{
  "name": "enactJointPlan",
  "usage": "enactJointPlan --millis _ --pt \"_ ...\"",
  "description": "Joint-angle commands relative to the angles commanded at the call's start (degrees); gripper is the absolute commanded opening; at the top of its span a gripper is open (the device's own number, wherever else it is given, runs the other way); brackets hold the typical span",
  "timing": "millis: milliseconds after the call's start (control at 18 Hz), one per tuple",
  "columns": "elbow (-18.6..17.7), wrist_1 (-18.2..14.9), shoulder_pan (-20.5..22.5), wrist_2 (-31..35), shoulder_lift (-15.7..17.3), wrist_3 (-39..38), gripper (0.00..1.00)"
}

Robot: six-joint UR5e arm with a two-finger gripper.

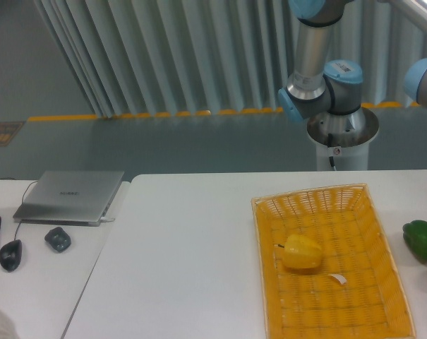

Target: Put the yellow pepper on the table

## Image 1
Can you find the yellow bell pepper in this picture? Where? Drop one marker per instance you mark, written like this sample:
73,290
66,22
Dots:
300,252

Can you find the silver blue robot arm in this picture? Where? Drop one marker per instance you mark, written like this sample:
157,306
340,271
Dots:
313,87

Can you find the green bell pepper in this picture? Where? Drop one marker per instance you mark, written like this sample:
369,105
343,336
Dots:
415,237

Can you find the grey folding curtain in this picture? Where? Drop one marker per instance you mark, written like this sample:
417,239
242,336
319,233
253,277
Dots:
168,57

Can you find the silver laptop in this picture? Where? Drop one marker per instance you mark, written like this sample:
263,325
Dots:
70,198

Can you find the yellow woven basket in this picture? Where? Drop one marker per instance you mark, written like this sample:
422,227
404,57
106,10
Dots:
356,292

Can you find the dark small gadget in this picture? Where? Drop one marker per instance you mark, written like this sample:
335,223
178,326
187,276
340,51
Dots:
58,239

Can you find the white paper label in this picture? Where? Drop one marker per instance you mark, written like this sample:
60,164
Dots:
339,278

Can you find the black computer mouse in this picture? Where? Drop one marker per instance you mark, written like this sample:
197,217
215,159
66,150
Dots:
11,255

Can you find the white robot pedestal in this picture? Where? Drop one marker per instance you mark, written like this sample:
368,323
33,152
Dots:
342,141

